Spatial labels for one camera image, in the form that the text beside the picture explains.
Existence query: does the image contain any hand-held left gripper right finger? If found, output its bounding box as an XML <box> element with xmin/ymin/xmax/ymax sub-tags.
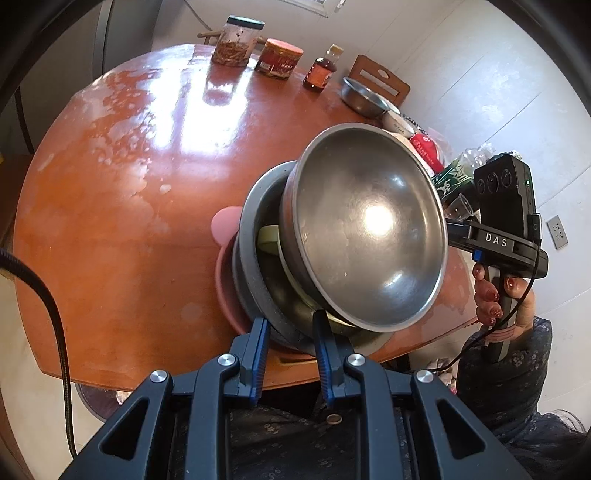
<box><xmin>312</xmin><ymin>309</ymin><xmax>532</xmax><ymax>480</ymax></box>

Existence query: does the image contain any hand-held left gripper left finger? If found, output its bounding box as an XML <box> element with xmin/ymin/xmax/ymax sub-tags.
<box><xmin>60</xmin><ymin>316</ymin><xmax>271</xmax><ymax>480</ymax></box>

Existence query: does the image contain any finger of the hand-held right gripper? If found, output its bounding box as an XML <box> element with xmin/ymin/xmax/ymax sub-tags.
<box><xmin>444</xmin><ymin>220</ymin><xmax>476</xmax><ymax>254</ymax></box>

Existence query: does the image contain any small steel bowl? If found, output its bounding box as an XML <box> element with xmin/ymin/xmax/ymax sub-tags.
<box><xmin>279</xmin><ymin>124</ymin><xmax>448</xmax><ymax>333</ymax></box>

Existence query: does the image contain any large steel bowl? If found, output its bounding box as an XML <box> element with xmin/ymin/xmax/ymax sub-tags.
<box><xmin>232</xmin><ymin>160</ymin><xmax>393</xmax><ymax>358</ymax></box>

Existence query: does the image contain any yellow cup with handle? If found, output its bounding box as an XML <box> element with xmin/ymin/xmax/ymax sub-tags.
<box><xmin>257</xmin><ymin>224</ymin><xmax>365</xmax><ymax>337</ymax></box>

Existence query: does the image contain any pink plate with ears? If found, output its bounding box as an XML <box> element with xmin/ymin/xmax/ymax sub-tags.
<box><xmin>211</xmin><ymin>208</ymin><xmax>252</xmax><ymax>335</ymax></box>

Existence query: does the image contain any person's right forearm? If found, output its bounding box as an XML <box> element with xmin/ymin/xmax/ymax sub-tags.
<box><xmin>455</xmin><ymin>316</ymin><xmax>555</xmax><ymax>444</ymax></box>

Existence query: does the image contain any person's right hand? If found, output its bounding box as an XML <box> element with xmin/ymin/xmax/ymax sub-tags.
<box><xmin>472</xmin><ymin>265</ymin><xmax>537</xmax><ymax>340</ymax></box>

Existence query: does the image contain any clear plastic cup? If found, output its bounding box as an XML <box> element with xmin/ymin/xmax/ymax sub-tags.
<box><xmin>443</xmin><ymin>193</ymin><xmax>472</xmax><ymax>221</ymax></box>

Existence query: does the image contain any green label plastic bottle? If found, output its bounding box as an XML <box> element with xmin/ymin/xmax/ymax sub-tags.
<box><xmin>431</xmin><ymin>143</ymin><xmax>495</xmax><ymax>204</ymax></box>

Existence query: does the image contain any dark floral clothing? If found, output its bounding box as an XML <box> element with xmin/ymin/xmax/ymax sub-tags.
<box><xmin>222</xmin><ymin>369</ymin><xmax>591</xmax><ymax>480</ymax></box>

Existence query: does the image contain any white printed ceramic bowl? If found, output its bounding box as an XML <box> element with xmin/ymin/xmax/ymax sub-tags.
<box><xmin>382</xmin><ymin>111</ymin><xmax>416</xmax><ymax>137</ymax></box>

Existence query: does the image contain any crumpled plastic bag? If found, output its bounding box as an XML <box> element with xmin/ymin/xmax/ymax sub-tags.
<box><xmin>76</xmin><ymin>382</ymin><xmax>136</xmax><ymax>422</ymax></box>

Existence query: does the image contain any square back wooden chair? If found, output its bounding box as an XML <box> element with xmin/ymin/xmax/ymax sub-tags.
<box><xmin>347</xmin><ymin>54</ymin><xmax>411</xmax><ymax>109</ymax></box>

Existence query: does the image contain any brown sauce bottle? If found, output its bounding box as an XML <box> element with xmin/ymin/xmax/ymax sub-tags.
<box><xmin>302</xmin><ymin>44</ymin><xmax>345</xmax><ymax>92</ymax></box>

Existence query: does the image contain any red lid food jar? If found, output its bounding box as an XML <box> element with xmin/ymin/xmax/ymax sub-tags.
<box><xmin>255</xmin><ymin>38</ymin><xmax>304</xmax><ymax>80</ymax></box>

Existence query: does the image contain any black lid snack jar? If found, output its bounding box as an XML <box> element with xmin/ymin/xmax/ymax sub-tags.
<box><xmin>211</xmin><ymin>15</ymin><xmax>266</xmax><ymax>68</ymax></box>

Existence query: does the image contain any white wall socket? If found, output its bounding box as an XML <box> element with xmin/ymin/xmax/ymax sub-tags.
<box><xmin>547</xmin><ymin>215</ymin><xmax>570</xmax><ymax>250</ymax></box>

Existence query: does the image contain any thin black cable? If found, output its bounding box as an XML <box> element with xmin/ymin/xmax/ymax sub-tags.
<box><xmin>427</xmin><ymin>212</ymin><xmax>543</xmax><ymax>372</ymax></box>

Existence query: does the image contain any thick black cable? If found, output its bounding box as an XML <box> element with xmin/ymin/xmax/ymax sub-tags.
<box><xmin>0</xmin><ymin>247</ymin><xmax>77</xmax><ymax>457</ymax></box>

